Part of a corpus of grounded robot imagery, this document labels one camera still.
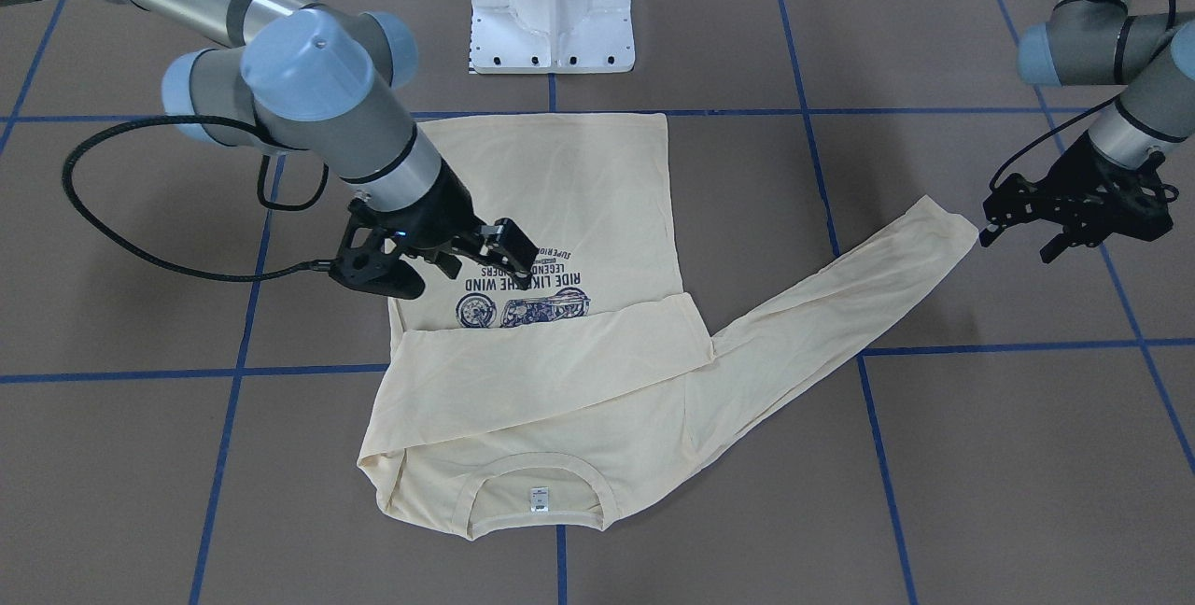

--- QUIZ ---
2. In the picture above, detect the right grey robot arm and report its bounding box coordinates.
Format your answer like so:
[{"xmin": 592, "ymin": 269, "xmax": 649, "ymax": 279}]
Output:
[{"xmin": 4, "ymin": 0, "xmax": 538, "ymax": 300}]

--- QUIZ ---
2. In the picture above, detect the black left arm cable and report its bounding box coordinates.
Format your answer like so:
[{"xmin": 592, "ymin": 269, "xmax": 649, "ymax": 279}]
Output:
[{"xmin": 989, "ymin": 0, "xmax": 1177, "ymax": 191}]

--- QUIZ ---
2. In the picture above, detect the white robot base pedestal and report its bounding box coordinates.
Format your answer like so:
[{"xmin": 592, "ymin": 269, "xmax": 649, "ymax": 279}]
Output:
[{"xmin": 468, "ymin": 0, "xmax": 637, "ymax": 75}]

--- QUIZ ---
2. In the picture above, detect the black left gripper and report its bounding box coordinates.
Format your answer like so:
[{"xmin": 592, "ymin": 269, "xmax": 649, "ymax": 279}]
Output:
[{"xmin": 978, "ymin": 134, "xmax": 1176, "ymax": 264}]

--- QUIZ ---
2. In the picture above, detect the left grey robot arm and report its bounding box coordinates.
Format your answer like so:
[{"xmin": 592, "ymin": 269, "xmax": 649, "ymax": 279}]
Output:
[{"xmin": 978, "ymin": 0, "xmax": 1194, "ymax": 263}]

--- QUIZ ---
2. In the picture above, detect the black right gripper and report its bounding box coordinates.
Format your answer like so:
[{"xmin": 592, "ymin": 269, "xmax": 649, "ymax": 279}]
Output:
[{"xmin": 362, "ymin": 160, "xmax": 541, "ymax": 288}]

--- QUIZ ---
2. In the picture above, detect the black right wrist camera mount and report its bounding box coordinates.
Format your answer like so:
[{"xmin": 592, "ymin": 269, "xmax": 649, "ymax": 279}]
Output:
[{"xmin": 327, "ymin": 198, "xmax": 425, "ymax": 300}]

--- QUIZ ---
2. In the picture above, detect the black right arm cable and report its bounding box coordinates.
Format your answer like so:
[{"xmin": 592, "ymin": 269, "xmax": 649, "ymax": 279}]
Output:
[{"xmin": 62, "ymin": 114, "xmax": 337, "ymax": 285}]

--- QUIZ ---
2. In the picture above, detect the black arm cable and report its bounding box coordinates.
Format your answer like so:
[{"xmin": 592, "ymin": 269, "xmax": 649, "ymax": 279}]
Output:
[
  {"xmin": 62, "ymin": 114, "xmax": 337, "ymax": 285},
  {"xmin": 989, "ymin": 0, "xmax": 1177, "ymax": 191}
]

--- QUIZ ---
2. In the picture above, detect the cream long-sleeve printed shirt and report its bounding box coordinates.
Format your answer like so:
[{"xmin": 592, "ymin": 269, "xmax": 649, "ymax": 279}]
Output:
[{"xmin": 359, "ymin": 114, "xmax": 978, "ymax": 540}]

